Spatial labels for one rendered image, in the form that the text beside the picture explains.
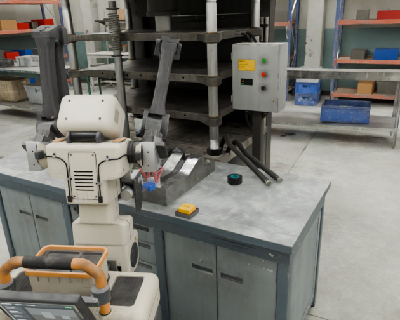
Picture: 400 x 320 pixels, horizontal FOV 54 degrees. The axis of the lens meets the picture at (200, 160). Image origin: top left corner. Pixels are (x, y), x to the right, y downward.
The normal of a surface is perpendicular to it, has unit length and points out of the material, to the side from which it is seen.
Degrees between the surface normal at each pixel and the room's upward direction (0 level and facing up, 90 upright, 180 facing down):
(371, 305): 0
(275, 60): 90
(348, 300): 0
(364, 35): 90
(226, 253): 90
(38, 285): 92
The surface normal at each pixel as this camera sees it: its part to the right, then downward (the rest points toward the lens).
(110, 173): -0.11, 0.22
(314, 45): -0.44, 0.33
